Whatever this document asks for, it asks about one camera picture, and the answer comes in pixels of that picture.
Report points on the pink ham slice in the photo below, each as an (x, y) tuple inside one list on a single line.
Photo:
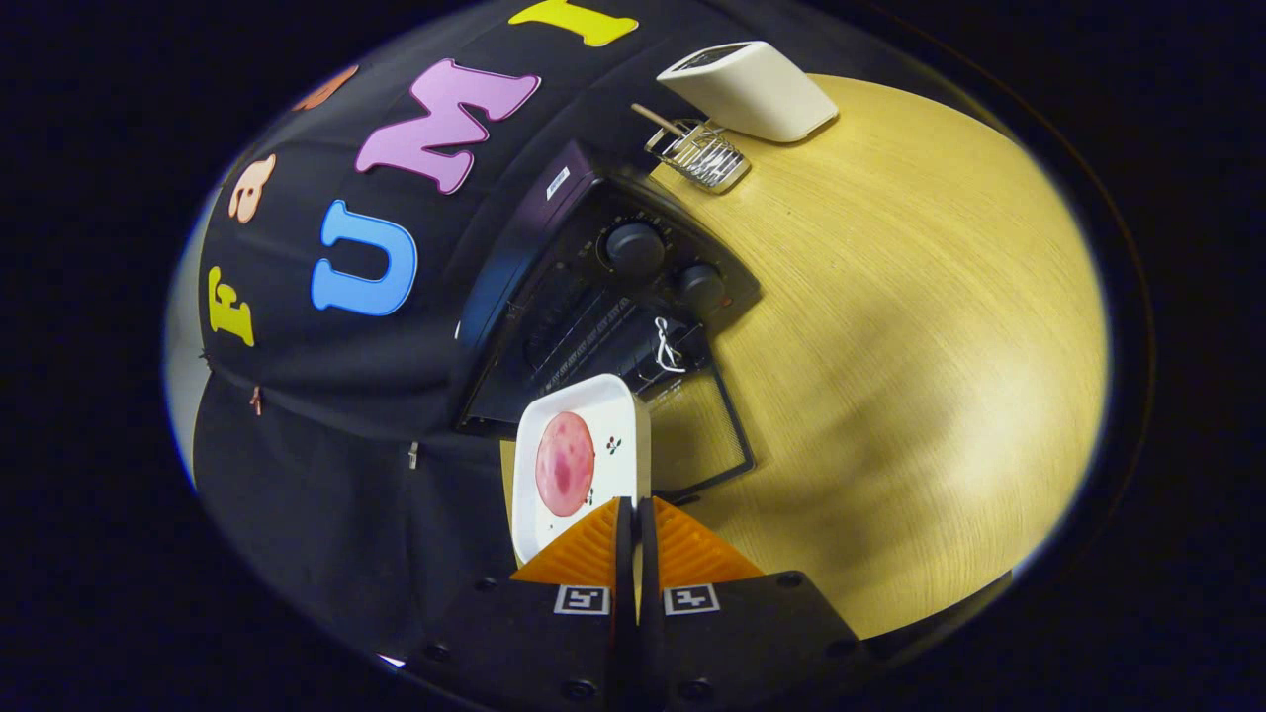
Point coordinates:
[(564, 465)]

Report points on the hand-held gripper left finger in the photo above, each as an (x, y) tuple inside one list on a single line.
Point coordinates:
[(534, 643)]

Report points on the white square plate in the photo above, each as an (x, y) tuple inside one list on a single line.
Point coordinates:
[(613, 415)]

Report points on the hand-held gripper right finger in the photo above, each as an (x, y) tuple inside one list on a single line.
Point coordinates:
[(752, 643)]

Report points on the black toaster oven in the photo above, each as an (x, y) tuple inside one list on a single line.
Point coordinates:
[(633, 247)]

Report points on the white bread toaster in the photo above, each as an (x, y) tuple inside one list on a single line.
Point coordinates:
[(752, 94)]

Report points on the wooden stick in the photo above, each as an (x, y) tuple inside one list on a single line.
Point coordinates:
[(658, 119)]

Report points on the black backdrop cloth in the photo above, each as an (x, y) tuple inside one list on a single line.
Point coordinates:
[(297, 475)]

